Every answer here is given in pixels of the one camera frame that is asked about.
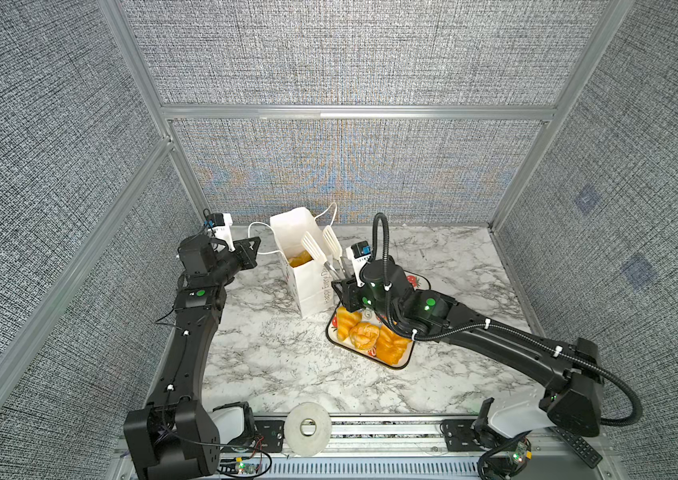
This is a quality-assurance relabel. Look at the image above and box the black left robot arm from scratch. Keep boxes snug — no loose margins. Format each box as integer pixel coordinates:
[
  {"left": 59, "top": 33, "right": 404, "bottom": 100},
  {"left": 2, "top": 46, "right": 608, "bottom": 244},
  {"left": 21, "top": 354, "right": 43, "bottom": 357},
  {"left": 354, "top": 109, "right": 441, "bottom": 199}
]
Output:
[{"left": 123, "top": 233, "right": 261, "bottom": 479}]

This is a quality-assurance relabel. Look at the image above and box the small green circuit board left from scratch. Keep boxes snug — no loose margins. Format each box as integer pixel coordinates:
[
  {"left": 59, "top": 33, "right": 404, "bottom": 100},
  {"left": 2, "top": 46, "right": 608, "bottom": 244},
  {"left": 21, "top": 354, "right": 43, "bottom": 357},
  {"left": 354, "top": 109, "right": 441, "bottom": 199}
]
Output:
[{"left": 218, "top": 458, "right": 260, "bottom": 476}]

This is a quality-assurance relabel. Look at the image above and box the round bun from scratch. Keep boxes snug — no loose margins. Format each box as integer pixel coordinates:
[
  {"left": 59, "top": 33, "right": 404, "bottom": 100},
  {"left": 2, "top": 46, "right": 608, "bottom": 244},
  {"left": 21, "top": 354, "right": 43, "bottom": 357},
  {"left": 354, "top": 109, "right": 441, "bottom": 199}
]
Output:
[{"left": 349, "top": 322, "right": 380, "bottom": 351}]

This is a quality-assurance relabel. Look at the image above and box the white paper gift bag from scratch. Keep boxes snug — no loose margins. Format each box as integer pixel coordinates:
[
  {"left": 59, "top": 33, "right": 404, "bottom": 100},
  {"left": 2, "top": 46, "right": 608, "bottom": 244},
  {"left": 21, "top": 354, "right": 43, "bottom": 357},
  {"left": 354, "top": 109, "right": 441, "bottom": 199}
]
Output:
[{"left": 248, "top": 203, "right": 336, "bottom": 317}]

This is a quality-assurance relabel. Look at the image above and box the aluminium front rail frame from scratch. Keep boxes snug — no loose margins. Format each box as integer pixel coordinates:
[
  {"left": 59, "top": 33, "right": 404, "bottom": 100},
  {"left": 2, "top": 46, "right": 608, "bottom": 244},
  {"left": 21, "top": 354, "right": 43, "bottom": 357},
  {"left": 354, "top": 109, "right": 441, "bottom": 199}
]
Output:
[{"left": 104, "top": 413, "right": 628, "bottom": 480}]

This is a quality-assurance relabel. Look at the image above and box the black tv remote control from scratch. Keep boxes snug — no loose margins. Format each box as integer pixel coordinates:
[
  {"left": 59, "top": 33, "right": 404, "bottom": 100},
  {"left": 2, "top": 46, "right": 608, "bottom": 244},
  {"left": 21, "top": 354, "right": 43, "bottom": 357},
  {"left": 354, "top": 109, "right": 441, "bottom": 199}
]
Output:
[{"left": 550, "top": 426, "right": 603, "bottom": 469}]

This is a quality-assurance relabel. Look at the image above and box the small circuit board right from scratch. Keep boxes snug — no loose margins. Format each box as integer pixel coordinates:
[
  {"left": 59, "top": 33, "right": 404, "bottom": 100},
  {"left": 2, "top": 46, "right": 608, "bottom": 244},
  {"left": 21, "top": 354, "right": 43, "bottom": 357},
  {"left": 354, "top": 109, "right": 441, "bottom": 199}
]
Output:
[{"left": 498, "top": 439, "right": 533, "bottom": 478}]

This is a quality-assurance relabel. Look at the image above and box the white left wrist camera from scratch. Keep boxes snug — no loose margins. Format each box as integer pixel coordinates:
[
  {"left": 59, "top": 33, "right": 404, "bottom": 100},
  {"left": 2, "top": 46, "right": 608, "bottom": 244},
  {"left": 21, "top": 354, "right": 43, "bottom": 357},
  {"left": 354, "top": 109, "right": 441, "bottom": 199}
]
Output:
[{"left": 203, "top": 209, "right": 235, "bottom": 251}]

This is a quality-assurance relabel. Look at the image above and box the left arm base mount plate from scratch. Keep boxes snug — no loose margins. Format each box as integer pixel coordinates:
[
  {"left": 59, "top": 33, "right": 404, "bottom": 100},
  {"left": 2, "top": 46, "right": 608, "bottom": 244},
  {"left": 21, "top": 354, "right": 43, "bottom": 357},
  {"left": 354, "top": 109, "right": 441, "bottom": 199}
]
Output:
[{"left": 217, "top": 419, "right": 285, "bottom": 454}]

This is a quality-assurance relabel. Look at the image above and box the white rectangular black-rimmed tray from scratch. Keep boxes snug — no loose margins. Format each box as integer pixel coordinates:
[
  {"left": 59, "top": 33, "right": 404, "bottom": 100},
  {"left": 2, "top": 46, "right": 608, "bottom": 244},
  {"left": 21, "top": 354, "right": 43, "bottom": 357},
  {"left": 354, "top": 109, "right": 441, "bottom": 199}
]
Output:
[{"left": 326, "top": 279, "right": 414, "bottom": 370}]

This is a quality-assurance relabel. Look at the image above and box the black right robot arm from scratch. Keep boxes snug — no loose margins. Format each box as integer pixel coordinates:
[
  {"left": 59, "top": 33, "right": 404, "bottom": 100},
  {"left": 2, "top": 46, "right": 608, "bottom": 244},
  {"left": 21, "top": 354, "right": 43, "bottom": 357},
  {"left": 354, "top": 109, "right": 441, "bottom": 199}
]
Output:
[{"left": 332, "top": 212, "right": 644, "bottom": 439}]

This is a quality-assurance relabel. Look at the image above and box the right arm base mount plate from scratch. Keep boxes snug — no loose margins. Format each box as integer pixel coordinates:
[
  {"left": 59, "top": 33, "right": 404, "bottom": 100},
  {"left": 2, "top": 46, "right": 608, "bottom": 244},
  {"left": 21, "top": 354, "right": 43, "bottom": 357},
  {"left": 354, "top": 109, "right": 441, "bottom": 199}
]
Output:
[{"left": 440, "top": 418, "right": 509, "bottom": 453}]

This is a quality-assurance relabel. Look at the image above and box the white tape roll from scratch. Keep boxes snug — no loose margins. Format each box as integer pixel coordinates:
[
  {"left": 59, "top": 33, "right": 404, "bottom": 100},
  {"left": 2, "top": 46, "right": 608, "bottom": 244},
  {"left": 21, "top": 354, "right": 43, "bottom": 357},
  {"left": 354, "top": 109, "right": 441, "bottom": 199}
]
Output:
[{"left": 284, "top": 402, "right": 332, "bottom": 457}]

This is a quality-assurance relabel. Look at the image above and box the small croissant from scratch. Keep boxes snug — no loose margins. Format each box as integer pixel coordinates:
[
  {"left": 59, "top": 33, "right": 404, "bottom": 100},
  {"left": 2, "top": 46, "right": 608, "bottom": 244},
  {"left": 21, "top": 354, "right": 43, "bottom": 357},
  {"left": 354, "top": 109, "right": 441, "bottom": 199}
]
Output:
[{"left": 288, "top": 250, "right": 313, "bottom": 268}]

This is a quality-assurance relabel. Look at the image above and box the croissant left of tray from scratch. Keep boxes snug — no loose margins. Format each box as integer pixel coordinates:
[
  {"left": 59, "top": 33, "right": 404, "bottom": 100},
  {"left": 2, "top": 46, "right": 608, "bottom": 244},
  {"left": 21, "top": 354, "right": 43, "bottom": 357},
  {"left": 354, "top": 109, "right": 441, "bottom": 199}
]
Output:
[{"left": 335, "top": 306, "right": 362, "bottom": 342}]

